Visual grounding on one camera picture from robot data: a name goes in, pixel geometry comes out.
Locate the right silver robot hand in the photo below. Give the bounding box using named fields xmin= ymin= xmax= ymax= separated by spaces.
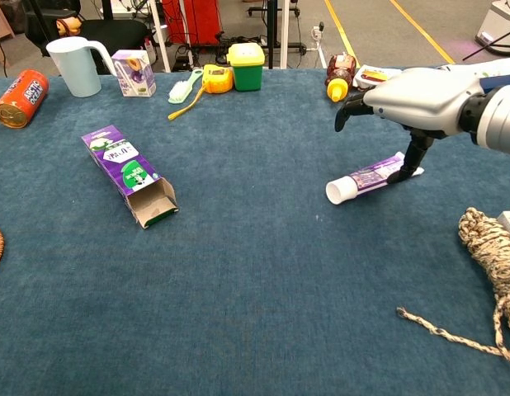
xmin=335 ymin=65 xmax=484 ymax=185

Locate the purple white tube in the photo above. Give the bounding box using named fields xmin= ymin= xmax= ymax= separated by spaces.
xmin=325 ymin=151 xmax=425 ymax=205

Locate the purple and green carton box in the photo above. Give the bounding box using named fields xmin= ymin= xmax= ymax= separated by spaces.
xmin=81 ymin=125 xmax=180 ymax=230

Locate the blue rectangular block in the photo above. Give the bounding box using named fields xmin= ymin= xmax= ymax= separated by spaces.
xmin=479 ymin=75 xmax=510 ymax=90

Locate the packaged snack white wrapper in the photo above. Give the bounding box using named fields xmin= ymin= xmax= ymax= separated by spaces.
xmin=352 ymin=64 xmax=403 ymax=92

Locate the brown bottle yellow cap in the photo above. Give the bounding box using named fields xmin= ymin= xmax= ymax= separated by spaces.
xmin=324 ymin=53 xmax=358 ymax=103

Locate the white machine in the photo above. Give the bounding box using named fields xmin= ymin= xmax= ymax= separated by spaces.
xmin=474 ymin=0 xmax=510 ymax=57

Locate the white power strip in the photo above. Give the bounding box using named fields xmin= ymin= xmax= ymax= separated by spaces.
xmin=311 ymin=24 xmax=327 ymax=69

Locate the white pole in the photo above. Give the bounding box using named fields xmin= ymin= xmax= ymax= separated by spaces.
xmin=279 ymin=0 xmax=290 ymax=70

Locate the green yellow mini bin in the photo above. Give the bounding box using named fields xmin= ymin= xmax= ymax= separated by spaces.
xmin=227 ymin=42 xmax=266 ymax=92

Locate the yellow tape measure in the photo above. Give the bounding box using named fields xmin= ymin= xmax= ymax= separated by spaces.
xmin=168 ymin=64 xmax=234 ymax=122

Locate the blue table mat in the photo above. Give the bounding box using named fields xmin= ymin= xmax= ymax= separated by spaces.
xmin=0 ymin=65 xmax=510 ymax=396

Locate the green scrub brush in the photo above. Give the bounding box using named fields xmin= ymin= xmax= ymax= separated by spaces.
xmin=168 ymin=68 xmax=205 ymax=105

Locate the red cabinet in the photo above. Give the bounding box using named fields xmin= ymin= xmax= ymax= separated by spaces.
xmin=161 ymin=0 xmax=224 ymax=46

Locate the small purple drink carton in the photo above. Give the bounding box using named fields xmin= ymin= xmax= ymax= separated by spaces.
xmin=111 ymin=49 xmax=158 ymax=98

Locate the black office chair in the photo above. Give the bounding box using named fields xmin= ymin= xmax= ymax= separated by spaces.
xmin=79 ymin=18 xmax=151 ymax=75

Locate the pale blue plastic pitcher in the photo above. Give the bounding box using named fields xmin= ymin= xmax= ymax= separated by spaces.
xmin=45 ymin=35 xmax=118 ymax=98

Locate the brown plush toy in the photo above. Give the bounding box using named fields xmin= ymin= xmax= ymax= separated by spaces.
xmin=55 ymin=15 xmax=83 ymax=39

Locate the orange soda can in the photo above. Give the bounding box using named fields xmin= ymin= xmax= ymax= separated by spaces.
xmin=0 ymin=68 xmax=50 ymax=130

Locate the beige braided rope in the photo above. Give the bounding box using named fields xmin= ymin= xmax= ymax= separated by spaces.
xmin=396 ymin=207 xmax=510 ymax=366

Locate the white frame leg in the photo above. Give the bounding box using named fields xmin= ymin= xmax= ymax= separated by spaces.
xmin=149 ymin=0 xmax=172 ymax=74

